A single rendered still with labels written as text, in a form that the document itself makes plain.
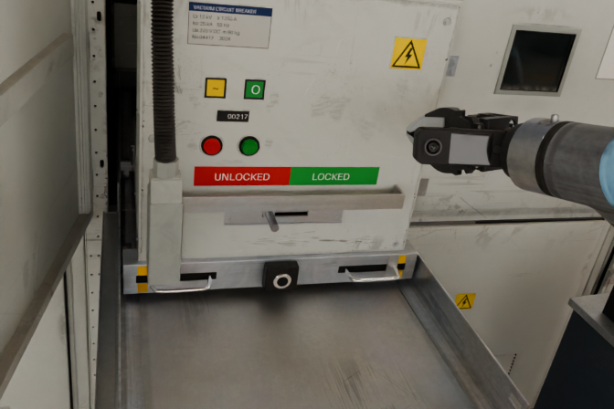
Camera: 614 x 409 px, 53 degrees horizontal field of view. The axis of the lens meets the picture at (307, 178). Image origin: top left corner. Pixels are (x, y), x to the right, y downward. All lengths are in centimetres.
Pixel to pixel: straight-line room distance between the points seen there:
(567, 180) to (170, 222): 53
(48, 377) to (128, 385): 68
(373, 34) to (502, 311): 110
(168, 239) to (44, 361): 73
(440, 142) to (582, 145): 17
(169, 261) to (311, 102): 33
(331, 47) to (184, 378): 55
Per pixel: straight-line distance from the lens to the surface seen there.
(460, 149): 79
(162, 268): 95
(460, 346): 110
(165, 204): 90
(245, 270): 110
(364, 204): 105
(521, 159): 75
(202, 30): 92
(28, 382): 164
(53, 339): 155
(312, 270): 114
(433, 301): 117
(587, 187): 71
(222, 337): 105
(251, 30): 93
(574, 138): 72
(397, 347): 109
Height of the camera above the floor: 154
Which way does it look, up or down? 26 degrees down
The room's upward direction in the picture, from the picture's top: 8 degrees clockwise
